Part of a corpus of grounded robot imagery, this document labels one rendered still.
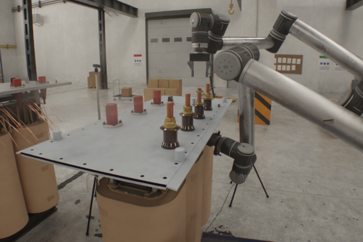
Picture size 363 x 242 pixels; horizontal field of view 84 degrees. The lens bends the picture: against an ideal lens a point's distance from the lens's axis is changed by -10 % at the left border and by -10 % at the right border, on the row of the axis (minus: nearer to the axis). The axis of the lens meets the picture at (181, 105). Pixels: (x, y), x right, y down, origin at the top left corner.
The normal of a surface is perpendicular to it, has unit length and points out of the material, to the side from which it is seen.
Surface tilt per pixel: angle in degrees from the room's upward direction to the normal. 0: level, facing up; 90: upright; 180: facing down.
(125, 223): 90
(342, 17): 90
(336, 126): 98
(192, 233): 90
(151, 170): 0
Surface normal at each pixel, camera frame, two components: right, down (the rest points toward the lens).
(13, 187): 0.99, 0.04
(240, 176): -0.48, 0.29
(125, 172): 0.00, -0.98
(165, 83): -0.27, 0.19
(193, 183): 0.65, 0.15
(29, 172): 0.40, 0.18
